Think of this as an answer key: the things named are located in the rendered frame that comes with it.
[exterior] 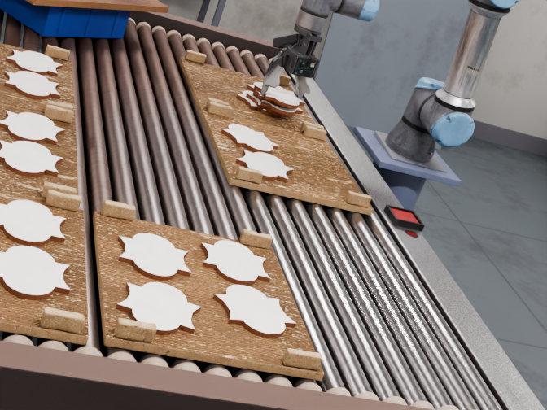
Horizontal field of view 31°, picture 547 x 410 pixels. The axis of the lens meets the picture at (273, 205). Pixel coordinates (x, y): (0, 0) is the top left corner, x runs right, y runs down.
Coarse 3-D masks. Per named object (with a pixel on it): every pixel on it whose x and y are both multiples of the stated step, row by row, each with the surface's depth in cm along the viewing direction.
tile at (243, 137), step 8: (232, 128) 241; (240, 128) 243; (248, 128) 245; (232, 136) 237; (240, 136) 238; (248, 136) 240; (256, 136) 242; (264, 136) 244; (240, 144) 234; (248, 144) 235; (256, 144) 237; (264, 144) 238; (272, 144) 240; (264, 152) 235
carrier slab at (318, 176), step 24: (216, 120) 246; (240, 120) 252; (216, 144) 231; (288, 144) 248; (312, 144) 254; (312, 168) 238; (336, 168) 244; (288, 192) 219; (312, 192) 223; (336, 192) 229; (360, 192) 234
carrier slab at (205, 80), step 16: (192, 64) 283; (208, 64) 289; (192, 80) 270; (208, 80) 275; (224, 80) 280; (240, 80) 285; (256, 80) 291; (208, 96) 262; (224, 96) 266; (240, 112) 258; (256, 112) 263; (304, 112) 278; (288, 128) 260
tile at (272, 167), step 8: (248, 152) 230; (256, 152) 231; (240, 160) 224; (248, 160) 225; (256, 160) 226; (264, 160) 228; (272, 160) 230; (280, 160) 232; (256, 168) 222; (264, 168) 223; (272, 168) 225; (280, 168) 227; (288, 168) 229; (264, 176) 220; (272, 176) 221; (280, 176) 223
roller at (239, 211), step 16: (176, 32) 315; (176, 48) 301; (176, 64) 293; (192, 96) 265; (208, 144) 237; (224, 176) 220; (224, 192) 215; (240, 192) 214; (240, 208) 206; (240, 224) 200; (304, 384) 153
